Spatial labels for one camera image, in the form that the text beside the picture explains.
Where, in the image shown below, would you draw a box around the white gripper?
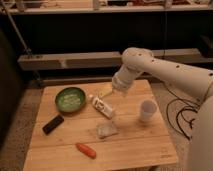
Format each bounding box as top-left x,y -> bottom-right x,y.
98,64 -> 140,100

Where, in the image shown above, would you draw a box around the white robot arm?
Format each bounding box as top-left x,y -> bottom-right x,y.
111,47 -> 213,171

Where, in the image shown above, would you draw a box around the white ceramic cup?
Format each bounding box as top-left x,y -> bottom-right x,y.
140,100 -> 157,122

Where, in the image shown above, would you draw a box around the long wooden bench shelf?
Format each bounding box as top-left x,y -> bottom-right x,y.
17,48 -> 213,72

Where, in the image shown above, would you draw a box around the green bowl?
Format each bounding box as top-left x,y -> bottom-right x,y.
55,87 -> 86,113

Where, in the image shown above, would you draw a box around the wooden table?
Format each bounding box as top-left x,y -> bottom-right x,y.
23,80 -> 178,171

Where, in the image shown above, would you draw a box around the black remote control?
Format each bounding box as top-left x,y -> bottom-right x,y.
42,115 -> 64,135

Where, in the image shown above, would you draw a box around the metal tripod pole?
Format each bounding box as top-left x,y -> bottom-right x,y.
0,0 -> 43,88

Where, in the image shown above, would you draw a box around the black cables on floor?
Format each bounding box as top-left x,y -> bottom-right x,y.
163,83 -> 201,139

